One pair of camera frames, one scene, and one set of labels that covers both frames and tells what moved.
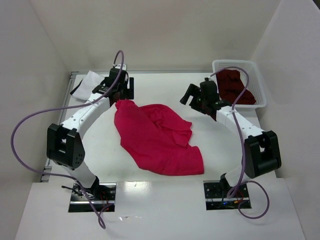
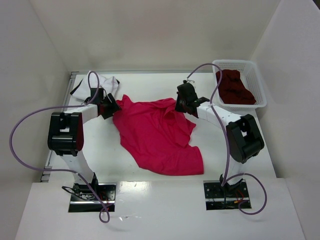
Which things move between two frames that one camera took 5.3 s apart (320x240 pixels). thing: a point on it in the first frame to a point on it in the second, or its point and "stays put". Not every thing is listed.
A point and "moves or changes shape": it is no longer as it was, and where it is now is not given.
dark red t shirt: [230, 85] stays put
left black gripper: [122, 91] to [111, 105]
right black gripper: [196, 99] to [182, 106]
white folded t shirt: [90, 81] stays put
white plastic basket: [255, 86] stays put
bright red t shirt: [156, 140] moves or changes shape
